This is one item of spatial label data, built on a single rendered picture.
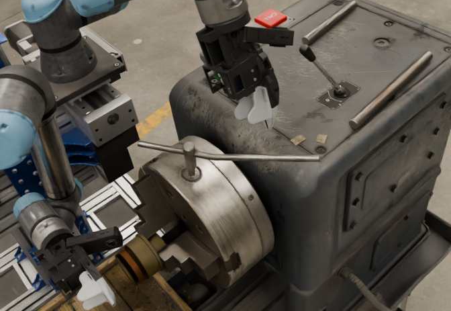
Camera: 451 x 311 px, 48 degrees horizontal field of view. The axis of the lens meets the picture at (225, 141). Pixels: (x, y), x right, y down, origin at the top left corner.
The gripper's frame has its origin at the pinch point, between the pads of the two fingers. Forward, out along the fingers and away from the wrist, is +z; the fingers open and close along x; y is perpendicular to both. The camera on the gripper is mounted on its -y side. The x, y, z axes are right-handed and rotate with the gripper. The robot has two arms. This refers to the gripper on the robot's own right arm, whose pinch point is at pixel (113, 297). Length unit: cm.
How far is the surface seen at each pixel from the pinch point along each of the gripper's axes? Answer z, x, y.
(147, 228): -4.8, 5.5, -12.8
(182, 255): 4.1, 3.4, -14.6
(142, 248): -2.2, 4.5, -9.6
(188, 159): 0.1, 21.7, -23.1
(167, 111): -150, -108, -98
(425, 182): 18, -21, -82
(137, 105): -168, -108, -89
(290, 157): 15.2, 24.6, -34.3
